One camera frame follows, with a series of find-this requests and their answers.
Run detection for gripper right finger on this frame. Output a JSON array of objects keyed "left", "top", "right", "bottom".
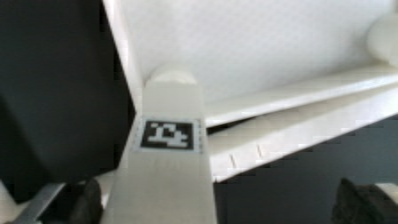
[{"left": 330, "top": 178, "right": 398, "bottom": 224}]

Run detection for white L-shaped fence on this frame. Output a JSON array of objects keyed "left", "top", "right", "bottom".
[{"left": 207, "top": 84, "right": 398, "bottom": 182}]

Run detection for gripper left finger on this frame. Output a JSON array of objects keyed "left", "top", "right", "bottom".
[{"left": 12, "top": 179, "right": 102, "bottom": 224}]

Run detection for white desk top tray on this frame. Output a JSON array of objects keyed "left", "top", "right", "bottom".
[{"left": 99, "top": 0, "right": 398, "bottom": 126}]

